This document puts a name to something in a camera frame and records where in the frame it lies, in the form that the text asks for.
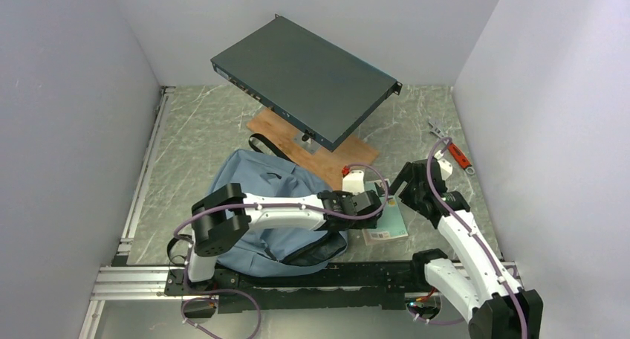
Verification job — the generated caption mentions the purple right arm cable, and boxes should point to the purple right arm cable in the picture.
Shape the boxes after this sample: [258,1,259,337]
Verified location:
[425,136,530,339]

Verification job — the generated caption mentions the brown wooden board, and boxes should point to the brown wooden board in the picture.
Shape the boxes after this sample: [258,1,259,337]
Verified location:
[247,108,379,190]

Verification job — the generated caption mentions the teal paperback book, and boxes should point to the teal paperback book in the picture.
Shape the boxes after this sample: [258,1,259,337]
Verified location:
[362,180,409,245]

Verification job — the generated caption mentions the red handled adjustable wrench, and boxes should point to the red handled adjustable wrench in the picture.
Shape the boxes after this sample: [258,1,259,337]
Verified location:
[428,117,475,175]

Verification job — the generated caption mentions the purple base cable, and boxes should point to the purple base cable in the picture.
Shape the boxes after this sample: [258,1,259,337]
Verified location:
[180,288,263,339]

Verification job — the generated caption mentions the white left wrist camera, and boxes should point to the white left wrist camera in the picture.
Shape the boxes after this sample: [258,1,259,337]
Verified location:
[342,166,365,195]

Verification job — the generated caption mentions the metal stand bracket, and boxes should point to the metal stand bracket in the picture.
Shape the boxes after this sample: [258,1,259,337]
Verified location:
[293,132,321,155]

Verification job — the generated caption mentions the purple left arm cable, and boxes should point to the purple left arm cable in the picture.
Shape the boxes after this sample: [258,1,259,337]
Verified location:
[172,163,391,279]

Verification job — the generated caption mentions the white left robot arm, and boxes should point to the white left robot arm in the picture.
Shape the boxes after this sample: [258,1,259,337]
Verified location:
[184,183,384,294]

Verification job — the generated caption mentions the blue student backpack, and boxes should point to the blue student backpack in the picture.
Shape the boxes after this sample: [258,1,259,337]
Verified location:
[166,133,349,279]

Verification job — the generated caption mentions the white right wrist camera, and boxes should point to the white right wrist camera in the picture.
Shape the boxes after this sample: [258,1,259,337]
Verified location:
[434,151,453,180]

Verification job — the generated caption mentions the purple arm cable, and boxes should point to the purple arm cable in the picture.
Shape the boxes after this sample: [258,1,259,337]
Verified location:
[425,136,530,339]
[172,163,391,279]

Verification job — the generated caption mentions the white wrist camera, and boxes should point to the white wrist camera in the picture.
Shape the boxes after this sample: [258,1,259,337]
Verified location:
[342,166,365,195]
[434,151,453,180]

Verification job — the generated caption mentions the aluminium frame rail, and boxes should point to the aluminium frame rail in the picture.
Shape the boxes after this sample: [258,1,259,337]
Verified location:
[79,86,175,338]

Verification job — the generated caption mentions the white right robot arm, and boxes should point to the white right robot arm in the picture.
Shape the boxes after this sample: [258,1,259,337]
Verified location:
[389,158,543,338]

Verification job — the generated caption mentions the dark teal rack server unit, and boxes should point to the dark teal rack server unit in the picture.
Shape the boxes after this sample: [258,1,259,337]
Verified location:
[210,15,403,151]

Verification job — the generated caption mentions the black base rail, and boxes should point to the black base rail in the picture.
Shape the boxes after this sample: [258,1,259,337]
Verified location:
[164,261,438,314]

